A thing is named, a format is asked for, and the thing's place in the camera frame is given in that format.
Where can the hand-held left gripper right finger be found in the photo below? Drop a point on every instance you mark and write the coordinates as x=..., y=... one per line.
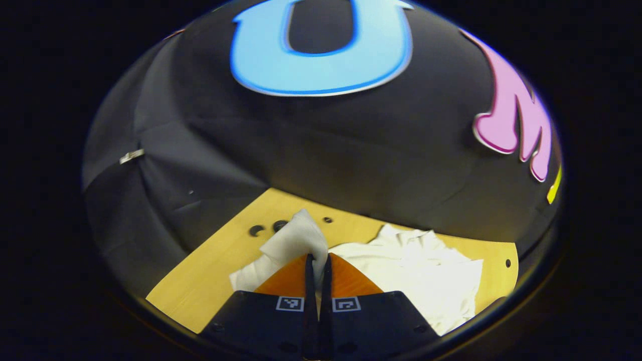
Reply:
x=326, y=301

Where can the white sweatshirt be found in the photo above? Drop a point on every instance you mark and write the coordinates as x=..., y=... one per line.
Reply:
x=426, y=281

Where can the black backdrop cloth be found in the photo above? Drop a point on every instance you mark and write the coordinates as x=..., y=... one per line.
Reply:
x=351, y=150

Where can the white clip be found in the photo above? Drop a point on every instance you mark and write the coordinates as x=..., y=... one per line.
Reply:
x=131, y=156

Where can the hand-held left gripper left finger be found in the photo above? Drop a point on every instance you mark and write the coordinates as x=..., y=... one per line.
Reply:
x=310, y=301

